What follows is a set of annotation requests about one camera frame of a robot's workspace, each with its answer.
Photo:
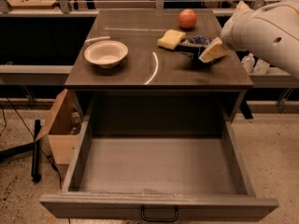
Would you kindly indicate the clear plastic bottle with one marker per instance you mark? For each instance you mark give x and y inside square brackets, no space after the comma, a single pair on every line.
[248,62]
[261,67]

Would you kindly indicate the blue chip bag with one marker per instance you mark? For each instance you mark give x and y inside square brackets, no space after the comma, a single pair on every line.
[193,47]

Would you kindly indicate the white bowl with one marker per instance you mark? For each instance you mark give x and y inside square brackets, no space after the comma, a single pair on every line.
[106,54]

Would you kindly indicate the right clear plastic bottle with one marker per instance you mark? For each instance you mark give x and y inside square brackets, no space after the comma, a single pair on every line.
[261,67]

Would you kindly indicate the left clear plastic bottle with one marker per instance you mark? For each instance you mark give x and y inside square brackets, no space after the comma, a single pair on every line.
[248,62]

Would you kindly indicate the open grey top drawer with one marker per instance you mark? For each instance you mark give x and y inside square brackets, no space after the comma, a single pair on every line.
[203,176]

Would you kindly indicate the yellow sponge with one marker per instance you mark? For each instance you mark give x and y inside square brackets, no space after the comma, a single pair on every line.
[171,39]

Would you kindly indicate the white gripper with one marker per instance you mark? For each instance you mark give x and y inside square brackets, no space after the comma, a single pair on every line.
[239,30]

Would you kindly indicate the cardboard box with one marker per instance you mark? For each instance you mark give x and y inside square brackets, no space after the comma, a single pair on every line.
[61,128]

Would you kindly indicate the grey cabinet with top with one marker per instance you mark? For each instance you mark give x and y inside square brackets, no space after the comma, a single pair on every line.
[155,91]

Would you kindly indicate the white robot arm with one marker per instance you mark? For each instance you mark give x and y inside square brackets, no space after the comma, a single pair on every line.
[271,33]

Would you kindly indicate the black drawer handle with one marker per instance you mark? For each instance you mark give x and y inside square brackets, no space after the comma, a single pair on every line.
[159,214]

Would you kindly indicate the red apple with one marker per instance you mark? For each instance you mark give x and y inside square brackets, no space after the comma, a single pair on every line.
[187,19]

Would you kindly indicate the black stand leg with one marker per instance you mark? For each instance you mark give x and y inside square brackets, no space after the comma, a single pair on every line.
[33,148]

